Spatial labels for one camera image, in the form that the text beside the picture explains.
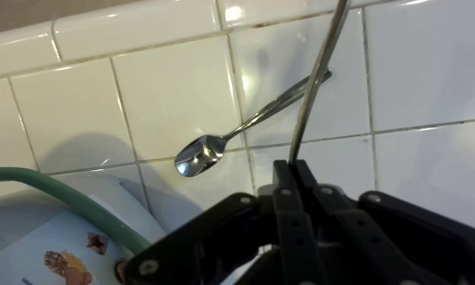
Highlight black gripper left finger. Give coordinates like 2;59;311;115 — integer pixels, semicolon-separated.
124;192;277;285

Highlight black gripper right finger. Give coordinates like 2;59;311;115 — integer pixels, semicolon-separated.
273;159;475;285

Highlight white compost bin green lid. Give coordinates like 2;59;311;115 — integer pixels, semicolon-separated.
0;167;165;285

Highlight silver metal spoon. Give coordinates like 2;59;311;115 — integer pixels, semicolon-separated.
174;77;309;177

